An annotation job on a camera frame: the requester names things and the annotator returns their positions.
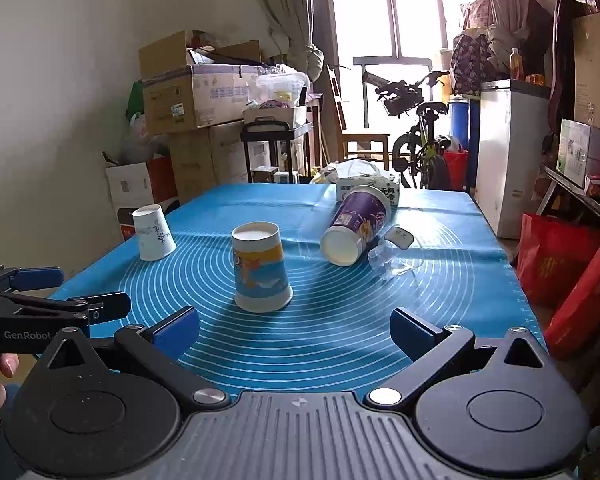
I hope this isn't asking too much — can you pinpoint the white and red box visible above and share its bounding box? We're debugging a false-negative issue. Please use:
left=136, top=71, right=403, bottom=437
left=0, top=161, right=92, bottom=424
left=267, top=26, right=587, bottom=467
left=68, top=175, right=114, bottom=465
left=104, top=156, right=179, bottom=242

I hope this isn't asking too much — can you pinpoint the open brown cardboard box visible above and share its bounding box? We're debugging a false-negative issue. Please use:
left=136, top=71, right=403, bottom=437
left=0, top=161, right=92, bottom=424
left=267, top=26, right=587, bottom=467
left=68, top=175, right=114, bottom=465
left=138, top=29, right=262, bottom=69

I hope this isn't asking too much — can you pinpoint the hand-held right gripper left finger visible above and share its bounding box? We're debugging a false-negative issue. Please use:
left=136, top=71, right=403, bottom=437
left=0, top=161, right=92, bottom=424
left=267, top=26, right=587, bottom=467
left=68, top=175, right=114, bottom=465
left=40, top=306, right=231, bottom=414

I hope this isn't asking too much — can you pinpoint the blue and yellow paper cup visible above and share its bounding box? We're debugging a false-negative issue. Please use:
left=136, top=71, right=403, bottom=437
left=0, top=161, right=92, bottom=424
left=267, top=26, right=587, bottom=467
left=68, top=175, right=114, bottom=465
left=230, top=220, right=294, bottom=314

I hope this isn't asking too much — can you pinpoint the floral fabric bundle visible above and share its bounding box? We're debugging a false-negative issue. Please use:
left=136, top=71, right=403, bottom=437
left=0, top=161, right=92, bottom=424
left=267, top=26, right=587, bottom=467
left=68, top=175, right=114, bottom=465
left=449, top=30, right=511, bottom=95

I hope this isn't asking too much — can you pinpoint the white chest freezer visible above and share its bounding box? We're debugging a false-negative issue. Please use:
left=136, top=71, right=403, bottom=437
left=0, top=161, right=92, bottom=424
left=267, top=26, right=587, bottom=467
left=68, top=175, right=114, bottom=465
left=474, top=78, right=552, bottom=240

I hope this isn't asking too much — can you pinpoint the tall brown cardboard box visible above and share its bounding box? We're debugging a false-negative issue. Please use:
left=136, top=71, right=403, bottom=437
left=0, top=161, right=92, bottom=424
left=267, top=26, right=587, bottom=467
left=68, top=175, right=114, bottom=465
left=572, top=11, right=600, bottom=132

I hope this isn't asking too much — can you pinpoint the clear plastic storage container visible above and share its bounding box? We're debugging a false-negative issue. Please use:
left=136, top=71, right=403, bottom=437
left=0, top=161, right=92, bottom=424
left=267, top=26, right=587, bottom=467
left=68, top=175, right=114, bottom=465
left=255, top=66, right=309, bottom=107

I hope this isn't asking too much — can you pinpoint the plain brown cardboard carton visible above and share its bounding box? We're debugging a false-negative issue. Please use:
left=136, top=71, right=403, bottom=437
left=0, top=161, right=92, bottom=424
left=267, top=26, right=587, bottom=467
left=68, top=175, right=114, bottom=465
left=167, top=120, right=272, bottom=206

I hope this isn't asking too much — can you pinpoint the blue silicone baking mat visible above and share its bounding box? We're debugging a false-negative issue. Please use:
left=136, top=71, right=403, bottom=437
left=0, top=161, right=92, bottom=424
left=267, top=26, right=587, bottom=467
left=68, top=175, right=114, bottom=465
left=45, top=182, right=549, bottom=402

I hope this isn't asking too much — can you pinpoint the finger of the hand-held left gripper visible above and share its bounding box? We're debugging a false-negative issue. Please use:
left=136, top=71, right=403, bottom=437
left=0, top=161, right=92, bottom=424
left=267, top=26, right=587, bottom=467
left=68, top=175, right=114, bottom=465
left=0, top=265, right=65, bottom=295
left=0, top=291, right=132, bottom=325

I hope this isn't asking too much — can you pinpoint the metal folding table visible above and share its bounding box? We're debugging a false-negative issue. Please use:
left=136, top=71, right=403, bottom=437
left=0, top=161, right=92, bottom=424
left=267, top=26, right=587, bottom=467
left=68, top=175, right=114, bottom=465
left=534, top=162, right=600, bottom=243

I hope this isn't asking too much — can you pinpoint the beige curtain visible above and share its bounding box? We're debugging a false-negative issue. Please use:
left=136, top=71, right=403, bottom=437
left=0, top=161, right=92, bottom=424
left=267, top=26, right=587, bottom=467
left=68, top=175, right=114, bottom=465
left=249, top=0, right=326, bottom=84

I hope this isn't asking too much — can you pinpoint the green and white box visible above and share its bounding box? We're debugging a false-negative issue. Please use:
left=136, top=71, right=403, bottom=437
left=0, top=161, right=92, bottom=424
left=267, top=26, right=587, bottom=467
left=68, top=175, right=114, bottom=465
left=556, top=118, right=600, bottom=190

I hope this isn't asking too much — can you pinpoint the black bicycle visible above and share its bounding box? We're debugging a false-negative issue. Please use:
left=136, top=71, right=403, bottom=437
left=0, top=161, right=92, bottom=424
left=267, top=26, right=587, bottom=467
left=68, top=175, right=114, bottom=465
left=362, top=70, right=454, bottom=190

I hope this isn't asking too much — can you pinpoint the red bucket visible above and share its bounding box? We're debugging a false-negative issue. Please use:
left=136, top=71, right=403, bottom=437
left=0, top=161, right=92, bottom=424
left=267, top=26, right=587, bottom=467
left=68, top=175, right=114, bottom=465
left=442, top=148, right=470, bottom=191

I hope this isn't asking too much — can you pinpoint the red paper gift bag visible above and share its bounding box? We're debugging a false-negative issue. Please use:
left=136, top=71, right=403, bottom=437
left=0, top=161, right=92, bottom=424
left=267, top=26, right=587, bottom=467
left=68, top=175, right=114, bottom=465
left=543, top=247, right=600, bottom=361
left=516, top=212, right=600, bottom=312

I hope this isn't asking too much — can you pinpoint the white plastic bag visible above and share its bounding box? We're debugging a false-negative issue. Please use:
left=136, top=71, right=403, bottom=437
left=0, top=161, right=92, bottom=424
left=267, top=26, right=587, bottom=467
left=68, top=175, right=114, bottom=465
left=124, top=112, right=172, bottom=165

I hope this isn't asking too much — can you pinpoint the white tissue box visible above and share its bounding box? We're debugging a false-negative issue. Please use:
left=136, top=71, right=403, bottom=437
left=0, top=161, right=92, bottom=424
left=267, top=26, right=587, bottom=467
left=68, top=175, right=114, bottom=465
left=335, top=159, right=401, bottom=209

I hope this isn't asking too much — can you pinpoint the black utility cart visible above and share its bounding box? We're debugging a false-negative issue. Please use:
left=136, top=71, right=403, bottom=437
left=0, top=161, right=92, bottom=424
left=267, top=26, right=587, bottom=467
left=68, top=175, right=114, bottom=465
left=239, top=119, right=314, bottom=184

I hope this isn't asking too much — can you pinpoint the blue water barrel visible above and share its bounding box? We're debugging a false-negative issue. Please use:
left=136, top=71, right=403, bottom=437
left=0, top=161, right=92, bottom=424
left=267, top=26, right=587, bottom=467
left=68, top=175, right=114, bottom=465
left=447, top=96, right=481, bottom=154

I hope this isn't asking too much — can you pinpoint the clear plastic cup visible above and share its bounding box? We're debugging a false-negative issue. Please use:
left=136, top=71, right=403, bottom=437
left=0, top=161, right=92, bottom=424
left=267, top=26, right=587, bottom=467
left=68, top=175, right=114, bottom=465
left=367, top=225, right=424, bottom=281

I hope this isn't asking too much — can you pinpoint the white paper cup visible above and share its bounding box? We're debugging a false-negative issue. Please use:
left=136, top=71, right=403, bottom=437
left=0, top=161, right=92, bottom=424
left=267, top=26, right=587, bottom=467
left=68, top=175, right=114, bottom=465
left=131, top=204, right=177, bottom=262

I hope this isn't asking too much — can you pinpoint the wooden chair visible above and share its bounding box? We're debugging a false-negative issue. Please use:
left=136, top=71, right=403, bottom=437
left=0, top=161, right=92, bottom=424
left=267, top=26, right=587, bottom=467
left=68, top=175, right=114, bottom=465
left=326, top=64, right=392, bottom=172

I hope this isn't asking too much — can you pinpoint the purple paper cup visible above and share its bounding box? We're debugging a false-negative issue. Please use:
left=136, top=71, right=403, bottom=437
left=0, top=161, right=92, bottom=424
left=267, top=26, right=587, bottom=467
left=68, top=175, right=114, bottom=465
left=319, top=184, right=393, bottom=267

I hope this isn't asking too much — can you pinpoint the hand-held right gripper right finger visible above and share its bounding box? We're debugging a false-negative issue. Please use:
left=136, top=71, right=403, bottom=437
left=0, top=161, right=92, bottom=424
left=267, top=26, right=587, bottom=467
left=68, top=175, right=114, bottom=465
left=363, top=306, right=552, bottom=412

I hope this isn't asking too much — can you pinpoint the large printed cardboard carton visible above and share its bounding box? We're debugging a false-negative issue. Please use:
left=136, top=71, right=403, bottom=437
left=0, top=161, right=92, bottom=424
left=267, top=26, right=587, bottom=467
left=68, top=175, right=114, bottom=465
left=142, top=64, right=261, bottom=136

